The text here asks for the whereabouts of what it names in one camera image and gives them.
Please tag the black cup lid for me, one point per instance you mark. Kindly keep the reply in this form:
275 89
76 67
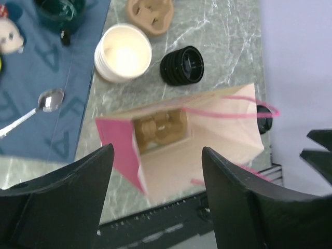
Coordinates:
264 123

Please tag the silver spoon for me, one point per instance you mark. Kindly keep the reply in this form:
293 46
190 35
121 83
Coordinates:
48 102

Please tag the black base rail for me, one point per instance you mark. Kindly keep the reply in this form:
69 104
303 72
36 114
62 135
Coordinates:
163 226

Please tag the mouse plush toy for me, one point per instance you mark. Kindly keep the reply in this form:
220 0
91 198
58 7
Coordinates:
12 36

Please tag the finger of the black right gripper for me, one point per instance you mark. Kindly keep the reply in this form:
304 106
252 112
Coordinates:
321 161
322 137

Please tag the stack of black lids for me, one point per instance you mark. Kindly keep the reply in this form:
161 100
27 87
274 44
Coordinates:
182 67

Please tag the dark green mug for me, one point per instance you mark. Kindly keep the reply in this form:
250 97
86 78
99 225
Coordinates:
62 17

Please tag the blue letter-print cloth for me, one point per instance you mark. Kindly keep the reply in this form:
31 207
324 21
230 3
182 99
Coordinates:
46 64

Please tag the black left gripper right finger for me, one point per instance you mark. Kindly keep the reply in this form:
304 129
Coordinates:
250 212

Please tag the cream cakes paper bag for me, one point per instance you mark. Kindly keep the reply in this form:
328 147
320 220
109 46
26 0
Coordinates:
158 146

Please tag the stack of paper cups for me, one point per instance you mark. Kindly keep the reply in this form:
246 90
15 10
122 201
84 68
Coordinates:
123 53

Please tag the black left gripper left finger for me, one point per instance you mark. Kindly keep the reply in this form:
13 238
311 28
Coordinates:
61 209

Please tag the brown pulp cup carrier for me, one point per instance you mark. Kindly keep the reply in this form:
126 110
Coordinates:
161 128
153 17

